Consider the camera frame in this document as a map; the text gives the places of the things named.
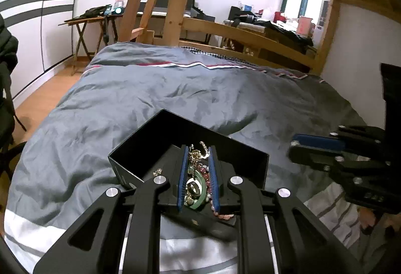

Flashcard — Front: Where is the black puffer jacket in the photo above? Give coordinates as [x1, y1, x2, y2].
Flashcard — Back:
[0, 15, 20, 149]

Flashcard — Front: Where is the black bag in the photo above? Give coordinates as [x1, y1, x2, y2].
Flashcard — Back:
[79, 6, 108, 18]

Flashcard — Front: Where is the wooden folding table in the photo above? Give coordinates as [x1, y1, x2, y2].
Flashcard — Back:
[58, 15, 109, 74]

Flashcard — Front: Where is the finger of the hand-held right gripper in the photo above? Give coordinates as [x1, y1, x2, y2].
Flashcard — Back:
[291, 125, 385, 153]
[287, 144, 393, 175]

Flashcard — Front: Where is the black jewelry box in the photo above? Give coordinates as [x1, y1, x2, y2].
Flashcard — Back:
[108, 109, 269, 241]

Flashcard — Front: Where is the black keyboard instrument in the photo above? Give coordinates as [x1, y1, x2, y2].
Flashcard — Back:
[191, 6, 217, 23]

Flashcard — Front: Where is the cluttered desk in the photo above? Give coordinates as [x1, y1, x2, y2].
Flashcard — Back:
[224, 4, 318, 56]

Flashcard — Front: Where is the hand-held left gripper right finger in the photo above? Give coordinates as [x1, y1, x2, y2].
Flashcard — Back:
[209, 145, 364, 274]

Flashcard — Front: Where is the gold chain necklace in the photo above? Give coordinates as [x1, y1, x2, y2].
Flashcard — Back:
[188, 141, 211, 168]

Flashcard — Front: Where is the white striped wardrobe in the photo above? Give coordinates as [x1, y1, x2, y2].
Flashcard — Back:
[0, 0, 87, 103]

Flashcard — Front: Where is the black chair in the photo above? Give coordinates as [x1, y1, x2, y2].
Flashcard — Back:
[0, 105, 28, 181]

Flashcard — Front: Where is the wooden desk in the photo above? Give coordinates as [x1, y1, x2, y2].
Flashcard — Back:
[107, 9, 196, 42]

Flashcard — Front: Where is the pink bead bracelet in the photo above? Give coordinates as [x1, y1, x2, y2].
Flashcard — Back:
[200, 165, 236, 222]

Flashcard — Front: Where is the silver ring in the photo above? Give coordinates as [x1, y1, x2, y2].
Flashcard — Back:
[187, 181, 202, 197]

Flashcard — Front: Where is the pink bag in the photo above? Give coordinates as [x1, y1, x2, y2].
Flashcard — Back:
[297, 15, 314, 37]

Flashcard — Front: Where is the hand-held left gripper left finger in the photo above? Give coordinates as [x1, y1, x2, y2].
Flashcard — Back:
[33, 145, 189, 274]

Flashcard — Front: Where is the green bangle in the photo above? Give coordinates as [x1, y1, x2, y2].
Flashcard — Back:
[185, 167, 208, 211]

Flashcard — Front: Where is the grey duvet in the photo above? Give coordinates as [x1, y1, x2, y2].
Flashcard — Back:
[4, 42, 376, 274]

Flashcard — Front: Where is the person's right hand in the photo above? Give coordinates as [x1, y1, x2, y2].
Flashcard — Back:
[360, 209, 382, 234]

